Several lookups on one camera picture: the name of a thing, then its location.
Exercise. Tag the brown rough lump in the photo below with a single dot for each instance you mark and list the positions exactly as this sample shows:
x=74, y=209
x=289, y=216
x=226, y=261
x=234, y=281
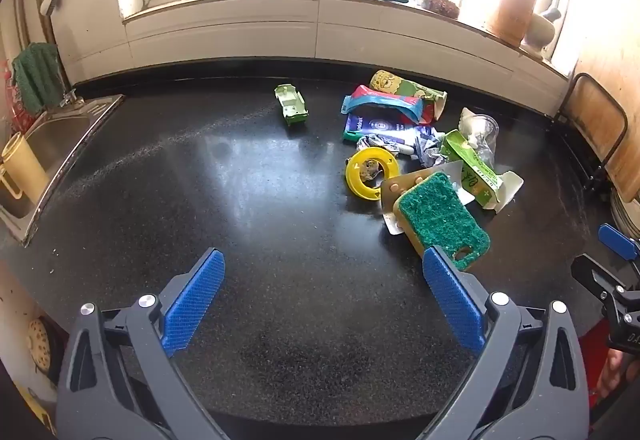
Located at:
x=440, y=2

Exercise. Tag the crumpled blue white wrapper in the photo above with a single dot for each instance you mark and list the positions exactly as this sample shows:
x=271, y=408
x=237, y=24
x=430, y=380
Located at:
x=430, y=149

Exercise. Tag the yellow plastic mug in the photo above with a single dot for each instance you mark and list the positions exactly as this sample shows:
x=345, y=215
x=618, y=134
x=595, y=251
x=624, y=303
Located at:
x=22, y=169

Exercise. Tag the stack of plates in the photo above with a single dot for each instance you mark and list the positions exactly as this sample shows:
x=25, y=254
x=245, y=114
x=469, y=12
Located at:
x=624, y=215

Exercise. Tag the green and white carton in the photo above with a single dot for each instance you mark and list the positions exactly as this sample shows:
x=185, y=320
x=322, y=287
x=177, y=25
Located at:
x=475, y=170

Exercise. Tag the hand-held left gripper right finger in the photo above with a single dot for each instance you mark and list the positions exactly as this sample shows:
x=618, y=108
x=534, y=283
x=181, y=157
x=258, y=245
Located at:
x=450, y=297

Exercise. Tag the red container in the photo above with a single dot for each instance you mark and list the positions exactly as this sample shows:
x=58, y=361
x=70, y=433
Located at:
x=592, y=362

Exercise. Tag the green scouring sponge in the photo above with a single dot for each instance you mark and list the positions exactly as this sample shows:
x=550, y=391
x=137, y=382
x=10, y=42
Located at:
x=442, y=215

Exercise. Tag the steel sink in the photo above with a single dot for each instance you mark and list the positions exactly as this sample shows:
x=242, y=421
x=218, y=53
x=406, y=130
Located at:
x=55, y=145

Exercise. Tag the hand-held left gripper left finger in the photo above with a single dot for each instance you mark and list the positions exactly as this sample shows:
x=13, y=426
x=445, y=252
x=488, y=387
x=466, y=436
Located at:
x=197, y=292

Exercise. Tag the crumpled silver foil wrapper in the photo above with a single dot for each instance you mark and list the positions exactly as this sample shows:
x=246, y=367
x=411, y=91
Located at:
x=375, y=141

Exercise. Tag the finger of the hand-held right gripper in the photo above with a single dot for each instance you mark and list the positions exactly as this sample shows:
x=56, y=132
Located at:
x=616, y=240
x=595, y=277

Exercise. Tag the terracotta pot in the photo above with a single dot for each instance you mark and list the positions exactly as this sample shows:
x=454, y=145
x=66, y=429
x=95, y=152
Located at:
x=510, y=15

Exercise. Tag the green knitted cloth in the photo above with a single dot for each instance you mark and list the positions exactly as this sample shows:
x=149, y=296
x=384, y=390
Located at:
x=35, y=75

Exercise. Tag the person's right hand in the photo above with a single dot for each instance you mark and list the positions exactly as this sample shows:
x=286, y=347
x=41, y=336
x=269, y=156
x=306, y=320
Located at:
x=612, y=372

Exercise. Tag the white ceramic vase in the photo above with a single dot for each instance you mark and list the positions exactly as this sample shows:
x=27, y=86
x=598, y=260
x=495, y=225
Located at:
x=540, y=31

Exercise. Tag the yellow green snack tube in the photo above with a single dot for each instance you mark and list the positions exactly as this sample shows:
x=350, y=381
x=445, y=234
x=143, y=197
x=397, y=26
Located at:
x=407, y=89

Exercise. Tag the blister pill pack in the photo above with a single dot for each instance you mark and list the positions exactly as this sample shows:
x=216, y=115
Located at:
x=397, y=187

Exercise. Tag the yellow plastic reel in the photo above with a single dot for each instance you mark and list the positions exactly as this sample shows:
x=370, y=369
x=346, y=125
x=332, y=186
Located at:
x=356, y=180

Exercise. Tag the red and blue plastic packet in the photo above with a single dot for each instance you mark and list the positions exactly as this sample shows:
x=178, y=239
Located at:
x=385, y=101

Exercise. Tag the dark blue packet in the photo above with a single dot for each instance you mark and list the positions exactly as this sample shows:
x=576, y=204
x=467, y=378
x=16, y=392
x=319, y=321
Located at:
x=377, y=126

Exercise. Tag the green toy car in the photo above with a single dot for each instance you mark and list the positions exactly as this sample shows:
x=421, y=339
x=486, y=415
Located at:
x=290, y=106

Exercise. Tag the round yellow patterned object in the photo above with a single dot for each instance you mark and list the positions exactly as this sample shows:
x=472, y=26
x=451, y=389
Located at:
x=40, y=345

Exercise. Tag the white foam piece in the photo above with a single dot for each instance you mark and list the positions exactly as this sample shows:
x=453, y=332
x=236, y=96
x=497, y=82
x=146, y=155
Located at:
x=467, y=121

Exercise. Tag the clear plastic cup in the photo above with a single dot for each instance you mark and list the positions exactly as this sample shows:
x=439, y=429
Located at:
x=485, y=137

